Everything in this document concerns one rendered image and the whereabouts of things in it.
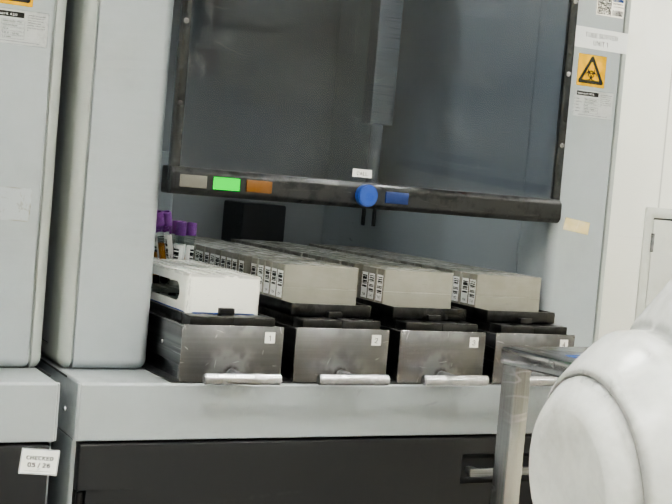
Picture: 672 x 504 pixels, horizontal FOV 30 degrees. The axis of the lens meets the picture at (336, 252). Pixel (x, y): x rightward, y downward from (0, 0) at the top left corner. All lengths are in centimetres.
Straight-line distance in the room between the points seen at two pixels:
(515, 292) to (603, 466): 125
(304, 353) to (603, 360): 100
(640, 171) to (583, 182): 154
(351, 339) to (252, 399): 15
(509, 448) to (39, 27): 74
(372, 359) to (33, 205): 47
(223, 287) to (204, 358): 10
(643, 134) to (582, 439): 286
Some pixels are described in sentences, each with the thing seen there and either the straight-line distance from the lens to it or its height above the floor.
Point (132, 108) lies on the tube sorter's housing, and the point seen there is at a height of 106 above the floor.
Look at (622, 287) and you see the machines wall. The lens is 344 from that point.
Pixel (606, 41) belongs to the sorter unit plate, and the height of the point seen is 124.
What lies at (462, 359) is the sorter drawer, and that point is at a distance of 172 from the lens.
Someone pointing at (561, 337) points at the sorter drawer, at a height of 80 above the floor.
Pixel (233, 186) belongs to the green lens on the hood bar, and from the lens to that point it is 160.
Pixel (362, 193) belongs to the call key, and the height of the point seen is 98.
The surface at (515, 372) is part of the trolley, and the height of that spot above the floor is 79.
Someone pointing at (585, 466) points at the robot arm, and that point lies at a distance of 62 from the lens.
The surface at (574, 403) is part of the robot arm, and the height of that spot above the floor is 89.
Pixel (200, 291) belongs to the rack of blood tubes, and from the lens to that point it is 157.
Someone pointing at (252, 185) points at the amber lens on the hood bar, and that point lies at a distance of 161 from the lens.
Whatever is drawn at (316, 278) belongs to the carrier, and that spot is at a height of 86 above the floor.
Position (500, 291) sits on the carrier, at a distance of 183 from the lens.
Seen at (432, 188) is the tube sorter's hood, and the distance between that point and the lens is 175.
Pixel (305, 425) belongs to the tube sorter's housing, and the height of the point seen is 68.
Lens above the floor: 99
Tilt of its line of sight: 3 degrees down
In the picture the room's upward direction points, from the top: 5 degrees clockwise
